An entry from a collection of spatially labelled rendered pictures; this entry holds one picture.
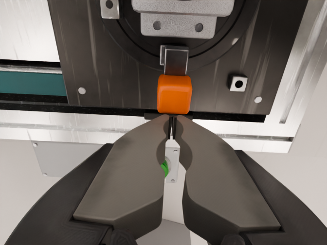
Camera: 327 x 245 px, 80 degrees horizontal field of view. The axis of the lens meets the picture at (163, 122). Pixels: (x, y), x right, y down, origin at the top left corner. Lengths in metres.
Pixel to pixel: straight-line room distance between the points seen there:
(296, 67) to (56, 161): 0.33
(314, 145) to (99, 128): 0.40
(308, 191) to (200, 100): 0.40
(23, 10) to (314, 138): 0.50
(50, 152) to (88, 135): 0.07
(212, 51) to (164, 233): 0.44
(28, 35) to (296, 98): 0.34
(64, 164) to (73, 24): 0.20
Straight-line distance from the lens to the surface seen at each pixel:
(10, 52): 0.34
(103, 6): 0.18
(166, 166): 0.28
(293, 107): 0.29
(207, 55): 0.20
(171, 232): 0.55
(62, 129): 0.30
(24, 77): 0.30
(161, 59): 0.19
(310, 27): 0.26
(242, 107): 0.25
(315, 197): 0.60
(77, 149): 0.30
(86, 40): 0.23
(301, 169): 0.52
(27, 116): 0.31
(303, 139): 0.46
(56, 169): 0.34
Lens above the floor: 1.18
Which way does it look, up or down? 61 degrees down
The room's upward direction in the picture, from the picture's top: 177 degrees counter-clockwise
